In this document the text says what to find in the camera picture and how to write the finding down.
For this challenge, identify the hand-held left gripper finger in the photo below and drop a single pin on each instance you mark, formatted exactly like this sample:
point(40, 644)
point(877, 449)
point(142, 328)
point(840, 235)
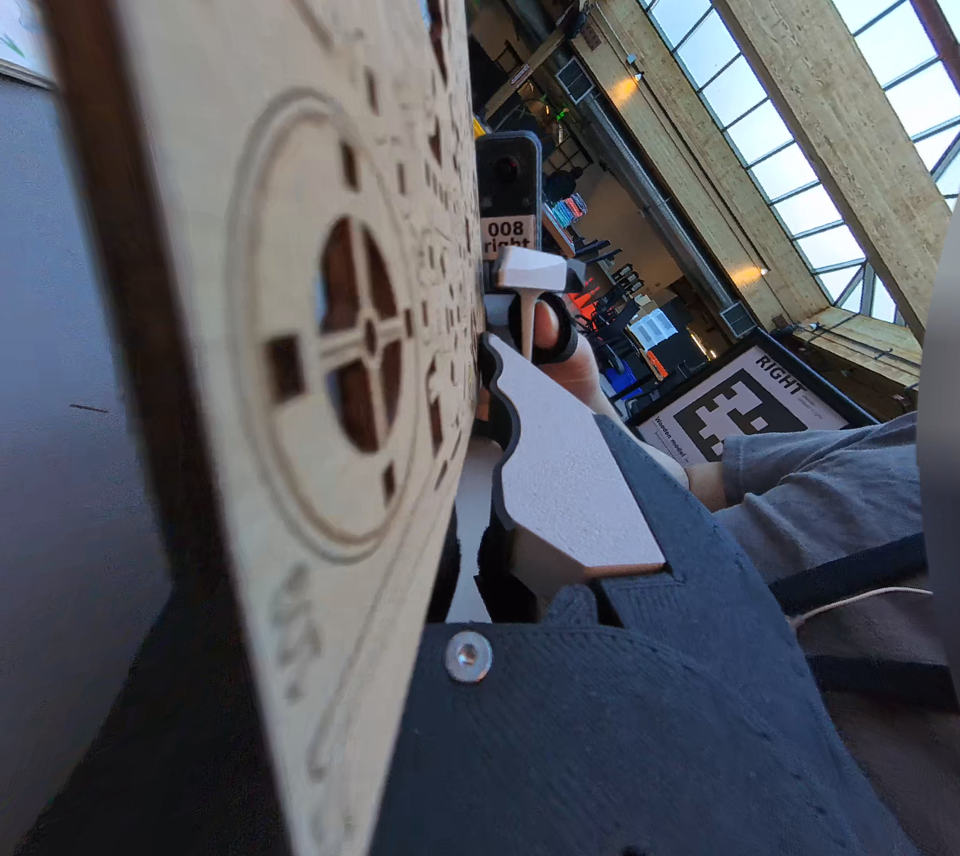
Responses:
point(577, 489)

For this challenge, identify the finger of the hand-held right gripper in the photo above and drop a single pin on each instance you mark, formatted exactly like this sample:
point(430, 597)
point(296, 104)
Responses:
point(529, 267)

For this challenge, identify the laser-cut wooden parts sheet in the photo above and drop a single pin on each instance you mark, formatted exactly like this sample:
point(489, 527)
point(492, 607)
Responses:
point(187, 196)

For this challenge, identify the person's right forearm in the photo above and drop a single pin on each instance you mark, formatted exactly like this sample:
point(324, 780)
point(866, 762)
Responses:
point(706, 487)

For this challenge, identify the person's right hand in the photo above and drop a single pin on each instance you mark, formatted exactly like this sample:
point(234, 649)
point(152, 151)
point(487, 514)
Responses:
point(577, 376)

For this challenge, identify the white paper notice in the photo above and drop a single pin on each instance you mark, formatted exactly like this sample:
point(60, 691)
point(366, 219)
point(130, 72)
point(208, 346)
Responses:
point(654, 330)

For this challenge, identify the framed marker sign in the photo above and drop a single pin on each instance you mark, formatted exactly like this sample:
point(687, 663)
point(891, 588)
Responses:
point(750, 406)

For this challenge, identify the wall vent grille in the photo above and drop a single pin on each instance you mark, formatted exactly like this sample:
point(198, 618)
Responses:
point(574, 80)
point(738, 320)

